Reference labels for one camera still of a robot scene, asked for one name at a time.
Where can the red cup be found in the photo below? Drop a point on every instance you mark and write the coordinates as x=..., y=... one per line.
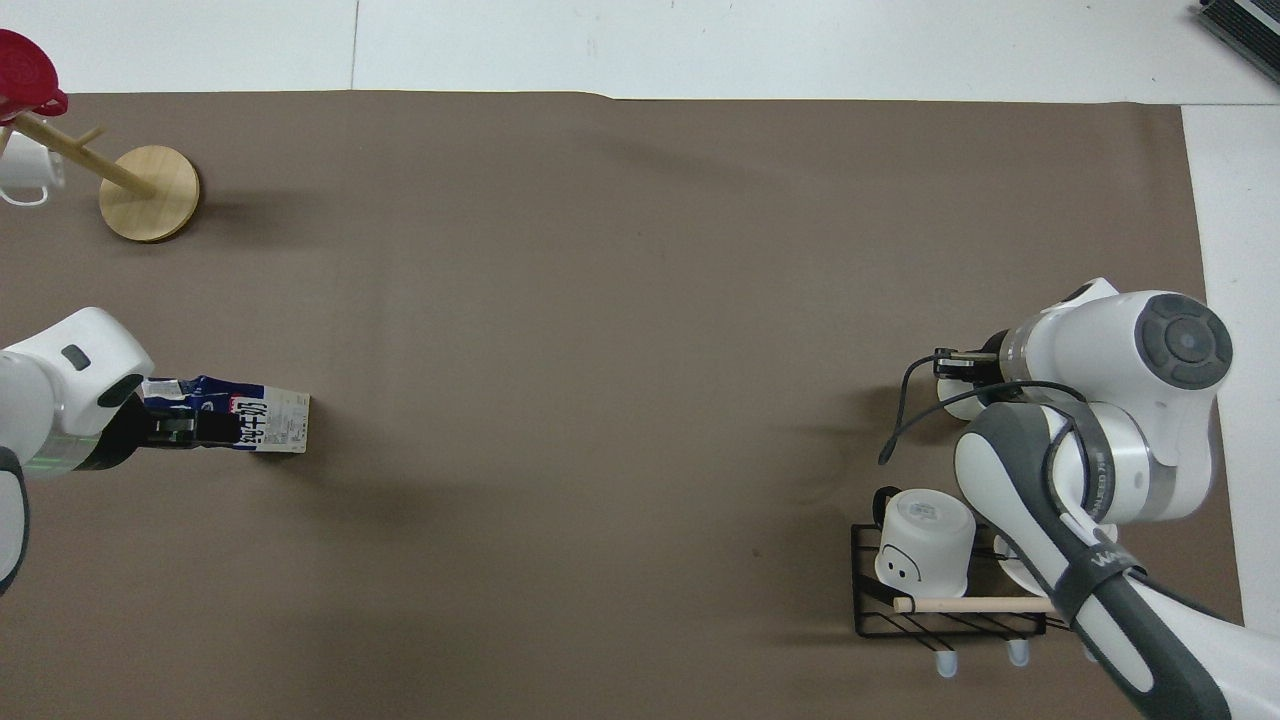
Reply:
x=25, y=70

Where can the white cup with face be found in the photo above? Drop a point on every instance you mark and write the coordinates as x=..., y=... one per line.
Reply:
x=925, y=545

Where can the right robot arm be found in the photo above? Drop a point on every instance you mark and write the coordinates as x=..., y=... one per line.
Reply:
x=1120, y=350

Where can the wooden mug tree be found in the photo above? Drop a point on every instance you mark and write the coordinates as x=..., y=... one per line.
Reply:
x=150, y=195

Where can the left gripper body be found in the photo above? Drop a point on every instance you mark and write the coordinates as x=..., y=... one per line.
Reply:
x=125, y=435

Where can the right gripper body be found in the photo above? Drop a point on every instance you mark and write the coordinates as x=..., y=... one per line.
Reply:
x=988, y=365

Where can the blue and white milk carton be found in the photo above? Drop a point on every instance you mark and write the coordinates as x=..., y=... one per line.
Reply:
x=280, y=425

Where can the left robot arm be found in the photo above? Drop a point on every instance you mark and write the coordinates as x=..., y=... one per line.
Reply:
x=85, y=350

